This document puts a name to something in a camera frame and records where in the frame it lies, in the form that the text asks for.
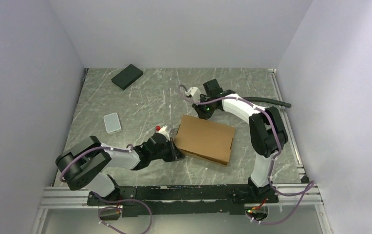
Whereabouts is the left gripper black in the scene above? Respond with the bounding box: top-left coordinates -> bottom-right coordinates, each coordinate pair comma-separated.
150,136 -> 185,162

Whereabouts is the brown cardboard box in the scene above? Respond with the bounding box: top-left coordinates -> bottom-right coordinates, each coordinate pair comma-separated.
175,115 -> 235,166

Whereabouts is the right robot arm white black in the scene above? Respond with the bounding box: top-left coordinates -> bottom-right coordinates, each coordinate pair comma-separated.
184,79 -> 288,202

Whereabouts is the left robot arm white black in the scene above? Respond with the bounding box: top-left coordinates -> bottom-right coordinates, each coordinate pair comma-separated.
55,133 -> 185,205

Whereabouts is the black flat box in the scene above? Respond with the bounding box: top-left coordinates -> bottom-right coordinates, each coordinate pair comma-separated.
111,64 -> 144,90

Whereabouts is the clear plastic lid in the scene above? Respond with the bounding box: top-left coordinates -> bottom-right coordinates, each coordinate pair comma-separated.
103,113 -> 122,134

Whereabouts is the black foam tube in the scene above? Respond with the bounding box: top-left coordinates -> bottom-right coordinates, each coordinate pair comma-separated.
243,97 -> 292,108

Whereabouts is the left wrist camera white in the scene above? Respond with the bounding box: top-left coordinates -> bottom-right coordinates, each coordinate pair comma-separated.
155,125 -> 173,139

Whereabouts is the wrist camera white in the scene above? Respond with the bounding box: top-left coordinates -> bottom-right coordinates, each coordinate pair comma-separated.
155,125 -> 173,139
185,87 -> 202,103

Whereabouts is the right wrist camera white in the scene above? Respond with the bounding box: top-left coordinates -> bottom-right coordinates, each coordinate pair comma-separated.
185,87 -> 202,103

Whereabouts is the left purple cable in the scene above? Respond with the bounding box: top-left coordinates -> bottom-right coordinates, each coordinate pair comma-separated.
59,143 -> 153,234

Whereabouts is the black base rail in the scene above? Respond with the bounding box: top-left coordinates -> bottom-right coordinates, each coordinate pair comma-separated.
87,184 -> 279,217

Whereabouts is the aluminium frame rail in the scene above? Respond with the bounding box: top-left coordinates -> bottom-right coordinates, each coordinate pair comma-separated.
39,187 -> 89,209

